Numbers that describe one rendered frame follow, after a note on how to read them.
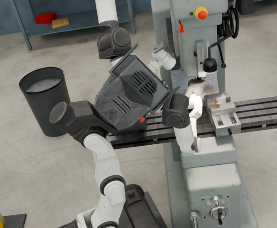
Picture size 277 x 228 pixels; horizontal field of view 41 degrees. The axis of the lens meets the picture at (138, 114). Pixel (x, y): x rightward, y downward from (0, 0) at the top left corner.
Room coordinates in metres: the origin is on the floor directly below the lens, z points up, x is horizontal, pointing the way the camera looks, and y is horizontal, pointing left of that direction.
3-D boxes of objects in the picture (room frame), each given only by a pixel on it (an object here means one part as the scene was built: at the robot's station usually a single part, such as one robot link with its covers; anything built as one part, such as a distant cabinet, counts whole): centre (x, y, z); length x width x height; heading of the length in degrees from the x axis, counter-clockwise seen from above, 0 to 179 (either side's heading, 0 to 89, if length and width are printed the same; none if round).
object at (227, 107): (1.78, -0.52, 1.04); 0.15 x 0.06 x 0.04; 87
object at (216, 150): (1.85, -0.40, 0.81); 0.50 x 0.35 x 0.12; 174
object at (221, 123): (1.81, -0.52, 1.00); 0.35 x 0.15 x 0.11; 177
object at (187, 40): (1.86, -0.40, 1.47); 0.21 x 0.19 x 0.32; 84
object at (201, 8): (1.62, -0.38, 1.76); 0.06 x 0.02 x 0.06; 84
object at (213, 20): (1.89, -0.41, 1.68); 0.34 x 0.24 x 0.10; 174
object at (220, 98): (1.84, -0.52, 1.06); 0.06 x 0.05 x 0.06; 87
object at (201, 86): (1.77, -0.36, 1.23); 0.13 x 0.12 x 0.10; 63
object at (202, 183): (1.83, -0.40, 0.45); 0.81 x 0.32 x 0.60; 174
